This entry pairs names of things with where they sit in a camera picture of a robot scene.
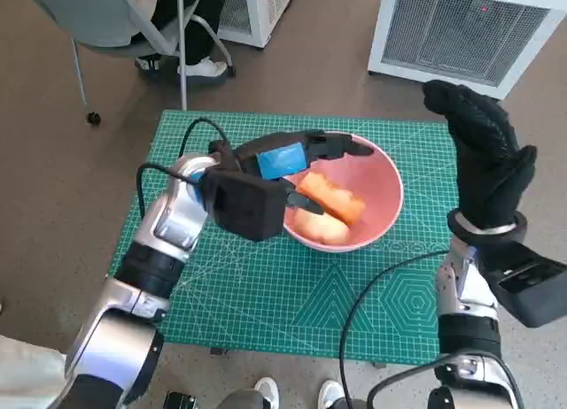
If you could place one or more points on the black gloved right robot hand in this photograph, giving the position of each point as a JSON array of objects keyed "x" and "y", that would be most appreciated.
[{"x": 487, "y": 170}]

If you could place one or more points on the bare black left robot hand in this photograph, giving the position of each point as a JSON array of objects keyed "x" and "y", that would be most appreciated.
[{"x": 283, "y": 159}]

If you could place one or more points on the long braided toy bread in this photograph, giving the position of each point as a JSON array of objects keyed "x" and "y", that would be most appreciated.
[{"x": 336, "y": 201}]

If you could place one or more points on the round toy bread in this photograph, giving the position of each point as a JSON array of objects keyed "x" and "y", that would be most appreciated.
[{"x": 323, "y": 229}]

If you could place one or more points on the pink bowl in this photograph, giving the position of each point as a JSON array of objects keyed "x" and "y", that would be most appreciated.
[{"x": 381, "y": 196}]

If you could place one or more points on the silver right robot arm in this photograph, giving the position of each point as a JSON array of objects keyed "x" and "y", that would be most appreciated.
[{"x": 469, "y": 334}]

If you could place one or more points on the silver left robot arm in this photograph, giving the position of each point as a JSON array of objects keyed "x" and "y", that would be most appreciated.
[{"x": 173, "y": 214}]

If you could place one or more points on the large white grille cabinet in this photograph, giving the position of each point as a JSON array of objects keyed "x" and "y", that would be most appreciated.
[{"x": 465, "y": 28}]

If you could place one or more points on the green cutting mat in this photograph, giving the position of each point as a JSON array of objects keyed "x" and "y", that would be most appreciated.
[{"x": 266, "y": 303}]

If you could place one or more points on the small white grille cabinet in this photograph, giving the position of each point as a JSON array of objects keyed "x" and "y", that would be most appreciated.
[{"x": 261, "y": 10}]

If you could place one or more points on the person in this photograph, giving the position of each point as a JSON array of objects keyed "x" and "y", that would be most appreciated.
[
  {"x": 266, "y": 391},
  {"x": 208, "y": 24}
]

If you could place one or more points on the black table clamp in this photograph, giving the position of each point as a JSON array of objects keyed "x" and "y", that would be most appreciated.
[{"x": 218, "y": 351}]

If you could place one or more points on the grey office chair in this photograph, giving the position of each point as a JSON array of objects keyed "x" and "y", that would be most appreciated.
[{"x": 88, "y": 10}]

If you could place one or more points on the black device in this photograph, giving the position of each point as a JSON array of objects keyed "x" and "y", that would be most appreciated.
[{"x": 179, "y": 400}]

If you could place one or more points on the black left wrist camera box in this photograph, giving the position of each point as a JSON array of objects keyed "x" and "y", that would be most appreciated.
[{"x": 243, "y": 205}]

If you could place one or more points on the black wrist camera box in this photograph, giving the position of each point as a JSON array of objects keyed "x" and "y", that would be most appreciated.
[
  {"x": 527, "y": 280},
  {"x": 243, "y": 205}
]

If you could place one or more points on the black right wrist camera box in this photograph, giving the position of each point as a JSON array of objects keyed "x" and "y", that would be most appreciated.
[{"x": 527, "y": 280}]

